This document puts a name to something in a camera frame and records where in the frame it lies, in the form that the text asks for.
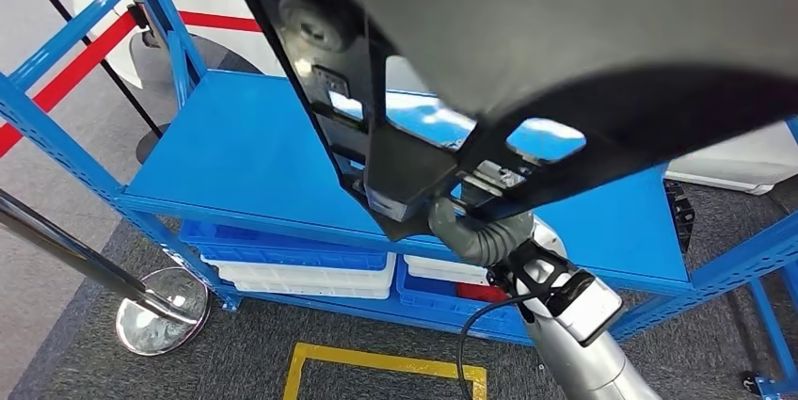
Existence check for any black plastic panel part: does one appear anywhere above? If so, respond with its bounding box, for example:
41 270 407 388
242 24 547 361
215 0 798 243

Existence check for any black plastic crate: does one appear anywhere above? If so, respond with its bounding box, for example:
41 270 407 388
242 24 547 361
663 180 697 255

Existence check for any chrome stanchion post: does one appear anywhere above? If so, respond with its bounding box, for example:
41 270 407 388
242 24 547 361
0 189 212 358

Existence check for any red barrier belt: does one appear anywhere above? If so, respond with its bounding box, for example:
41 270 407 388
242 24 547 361
0 10 263 158

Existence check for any blue metal shelf rack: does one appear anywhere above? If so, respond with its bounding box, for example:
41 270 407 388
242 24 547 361
0 0 798 400

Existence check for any red plastic bin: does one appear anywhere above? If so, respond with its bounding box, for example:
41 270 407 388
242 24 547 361
455 282 509 304

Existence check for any white plastic bin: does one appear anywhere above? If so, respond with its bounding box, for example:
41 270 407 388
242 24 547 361
200 253 398 300
404 254 490 286

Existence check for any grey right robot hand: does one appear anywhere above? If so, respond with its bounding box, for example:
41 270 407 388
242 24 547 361
428 161 535 241

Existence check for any black stanchion post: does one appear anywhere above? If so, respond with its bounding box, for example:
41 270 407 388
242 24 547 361
6 0 170 165

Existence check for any blue plastic bin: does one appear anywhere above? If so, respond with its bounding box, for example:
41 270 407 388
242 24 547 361
179 219 389 272
396 260 531 333

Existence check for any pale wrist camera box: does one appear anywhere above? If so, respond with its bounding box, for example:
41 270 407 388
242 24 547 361
548 269 625 348

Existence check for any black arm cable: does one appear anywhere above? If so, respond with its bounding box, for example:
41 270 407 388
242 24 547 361
456 294 544 400

